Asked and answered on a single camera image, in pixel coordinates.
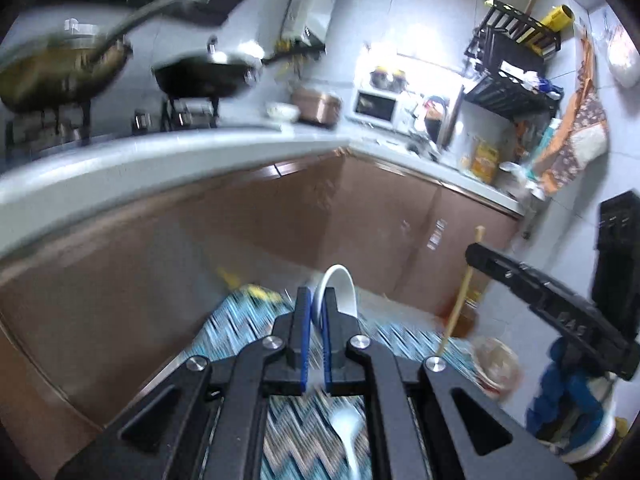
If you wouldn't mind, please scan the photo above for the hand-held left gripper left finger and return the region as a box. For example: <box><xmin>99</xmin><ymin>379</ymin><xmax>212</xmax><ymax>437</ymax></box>
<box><xmin>55</xmin><ymin>286</ymin><xmax>313</xmax><ymax>480</ymax></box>

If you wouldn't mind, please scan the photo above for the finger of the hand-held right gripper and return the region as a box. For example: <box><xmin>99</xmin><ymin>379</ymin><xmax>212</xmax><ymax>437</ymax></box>
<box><xmin>465</xmin><ymin>242</ymin><xmax>634</xmax><ymax>382</ymax></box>

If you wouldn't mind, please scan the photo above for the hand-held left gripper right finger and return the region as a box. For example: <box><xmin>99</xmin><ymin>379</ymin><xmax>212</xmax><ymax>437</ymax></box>
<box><xmin>322</xmin><ymin>289</ymin><xmax>576</xmax><ymax>480</ymax></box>

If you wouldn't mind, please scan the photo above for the white ceramic spoon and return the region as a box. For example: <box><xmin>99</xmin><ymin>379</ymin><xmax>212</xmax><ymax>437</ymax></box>
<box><xmin>312</xmin><ymin>264</ymin><xmax>359</xmax><ymax>322</ymax></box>
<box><xmin>330</xmin><ymin>405</ymin><xmax>367</xmax><ymax>480</ymax></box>

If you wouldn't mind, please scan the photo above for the wooden chopstick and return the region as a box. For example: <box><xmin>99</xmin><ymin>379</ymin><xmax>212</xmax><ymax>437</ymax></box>
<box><xmin>437</xmin><ymin>226</ymin><xmax>486</xmax><ymax>358</ymax></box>

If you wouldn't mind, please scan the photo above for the zigzag patterned cloth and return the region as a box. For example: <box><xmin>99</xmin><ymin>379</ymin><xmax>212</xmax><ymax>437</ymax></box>
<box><xmin>190</xmin><ymin>285</ymin><xmax>481</xmax><ymax>480</ymax></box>

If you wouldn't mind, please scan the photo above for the trash bin with bag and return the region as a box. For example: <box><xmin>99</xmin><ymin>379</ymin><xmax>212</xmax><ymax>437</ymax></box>
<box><xmin>472</xmin><ymin>336</ymin><xmax>521</xmax><ymax>401</ymax></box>

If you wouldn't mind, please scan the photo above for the blue cloth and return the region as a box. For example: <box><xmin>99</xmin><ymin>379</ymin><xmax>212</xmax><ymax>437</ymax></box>
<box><xmin>525</xmin><ymin>337</ymin><xmax>613</xmax><ymax>441</ymax></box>

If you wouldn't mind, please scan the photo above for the cooking oil bottle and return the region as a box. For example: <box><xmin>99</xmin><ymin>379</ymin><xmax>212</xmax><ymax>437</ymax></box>
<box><xmin>442</xmin><ymin>287</ymin><xmax>478</xmax><ymax>338</ymax></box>

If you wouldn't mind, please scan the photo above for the black slatted plastic crate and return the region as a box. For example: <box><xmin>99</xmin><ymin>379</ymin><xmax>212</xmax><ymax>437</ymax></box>
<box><xmin>591</xmin><ymin>191</ymin><xmax>640</xmax><ymax>311</ymax></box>

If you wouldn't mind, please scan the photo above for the yellow bottle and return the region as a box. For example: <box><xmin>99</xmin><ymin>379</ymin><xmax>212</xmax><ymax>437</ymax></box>
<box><xmin>470</xmin><ymin>140</ymin><xmax>501</xmax><ymax>183</ymax></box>

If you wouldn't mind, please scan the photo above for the orange patterned apron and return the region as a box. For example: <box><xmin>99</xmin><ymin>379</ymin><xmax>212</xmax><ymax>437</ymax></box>
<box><xmin>537</xmin><ymin>25</ymin><xmax>611</xmax><ymax>196</ymax></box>

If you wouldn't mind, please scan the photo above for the steel kitchen faucet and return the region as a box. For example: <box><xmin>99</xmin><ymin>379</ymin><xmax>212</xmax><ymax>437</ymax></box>
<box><xmin>440</xmin><ymin>85</ymin><xmax>466</xmax><ymax>148</ymax></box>

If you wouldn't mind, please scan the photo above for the white bowl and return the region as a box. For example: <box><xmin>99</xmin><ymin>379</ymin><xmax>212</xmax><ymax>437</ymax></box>
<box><xmin>266</xmin><ymin>101</ymin><xmax>301</xmax><ymax>122</ymax></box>

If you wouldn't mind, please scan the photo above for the brown rice cooker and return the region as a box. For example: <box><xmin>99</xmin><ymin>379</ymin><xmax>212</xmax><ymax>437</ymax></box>
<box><xmin>291</xmin><ymin>87</ymin><xmax>343</xmax><ymax>128</ymax></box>

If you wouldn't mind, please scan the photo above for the white microwave oven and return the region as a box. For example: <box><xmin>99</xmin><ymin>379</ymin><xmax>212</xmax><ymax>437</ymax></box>
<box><xmin>350</xmin><ymin>87</ymin><xmax>408</xmax><ymax>128</ymax></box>

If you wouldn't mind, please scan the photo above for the black gas stove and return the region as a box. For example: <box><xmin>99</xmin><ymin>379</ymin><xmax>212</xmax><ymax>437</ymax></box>
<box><xmin>0</xmin><ymin>97</ymin><xmax>281</xmax><ymax>158</ymax></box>

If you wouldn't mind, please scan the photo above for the white plastic bag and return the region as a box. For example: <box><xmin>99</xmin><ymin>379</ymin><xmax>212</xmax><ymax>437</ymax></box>
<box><xmin>607</xmin><ymin>25</ymin><xmax>640</xmax><ymax>88</ymax></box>

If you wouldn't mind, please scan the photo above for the black wok with lid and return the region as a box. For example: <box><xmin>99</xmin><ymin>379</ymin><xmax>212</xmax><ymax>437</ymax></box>
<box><xmin>151</xmin><ymin>35</ymin><xmax>327</xmax><ymax>98</ymax></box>

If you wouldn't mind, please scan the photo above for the yellow roll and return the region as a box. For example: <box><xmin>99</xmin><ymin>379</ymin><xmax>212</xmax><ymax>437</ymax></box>
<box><xmin>539</xmin><ymin>4</ymin><xmax>576</xmax><ymax>31</ymax></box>

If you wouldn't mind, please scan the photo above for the white water heater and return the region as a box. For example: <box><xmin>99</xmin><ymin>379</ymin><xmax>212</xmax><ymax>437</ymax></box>
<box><xmin>280</xmin><ymin>0</ymin><xmax>337</xmax><ymax>43</ymax></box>

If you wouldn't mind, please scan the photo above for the golden wok with glass lid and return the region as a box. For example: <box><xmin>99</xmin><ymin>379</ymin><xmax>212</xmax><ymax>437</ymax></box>
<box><xmin>0</xmin><ymin>0</ymin><xmax>213</xmax><ymax>113</ymax></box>

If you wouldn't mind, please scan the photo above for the black wall rack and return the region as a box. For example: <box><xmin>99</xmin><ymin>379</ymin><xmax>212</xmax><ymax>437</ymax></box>
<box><xmin>464</xmin><ymin>0</ymin><xmax>563</xmax><ymax>118</ymax></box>

